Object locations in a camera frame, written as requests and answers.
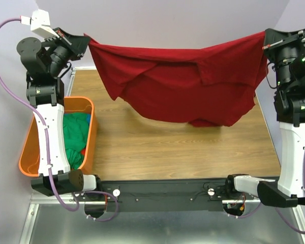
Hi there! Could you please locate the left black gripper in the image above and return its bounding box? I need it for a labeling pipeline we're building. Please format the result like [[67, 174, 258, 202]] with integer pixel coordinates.
[[44, 26, 90, 77]]

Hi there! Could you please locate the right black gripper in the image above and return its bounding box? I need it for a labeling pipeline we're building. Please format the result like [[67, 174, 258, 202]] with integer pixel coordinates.
[[263, 27, 305, 92]]

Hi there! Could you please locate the red t shirt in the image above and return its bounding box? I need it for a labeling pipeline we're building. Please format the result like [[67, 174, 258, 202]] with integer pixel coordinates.
[[89, 32, 267, 127]]

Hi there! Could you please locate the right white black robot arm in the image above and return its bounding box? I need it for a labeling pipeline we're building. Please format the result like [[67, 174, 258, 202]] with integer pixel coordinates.
[[224, 28, 305, 208]]

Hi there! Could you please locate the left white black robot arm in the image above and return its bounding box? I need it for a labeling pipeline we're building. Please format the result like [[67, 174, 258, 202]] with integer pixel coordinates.
[[17, 27, 103, 201]]

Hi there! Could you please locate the blue garment in basket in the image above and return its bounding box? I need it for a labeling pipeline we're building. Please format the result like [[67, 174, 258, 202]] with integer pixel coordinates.
[[86, 114, 91, 123]]

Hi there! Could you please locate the green t shirt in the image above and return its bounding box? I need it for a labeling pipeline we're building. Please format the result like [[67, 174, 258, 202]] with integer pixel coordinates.
[[63, 112, 89, 170]]

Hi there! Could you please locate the orange plastic basket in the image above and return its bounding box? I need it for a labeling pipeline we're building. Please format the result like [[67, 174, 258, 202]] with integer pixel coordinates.
[[19, 97, 98, 177]]

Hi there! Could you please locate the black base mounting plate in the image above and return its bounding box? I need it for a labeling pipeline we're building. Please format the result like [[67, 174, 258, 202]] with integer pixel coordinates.
[[78, 178, 252, 213]]

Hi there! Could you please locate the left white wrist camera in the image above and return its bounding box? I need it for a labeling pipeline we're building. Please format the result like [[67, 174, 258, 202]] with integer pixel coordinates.
[[20, 9, 59, 39]]

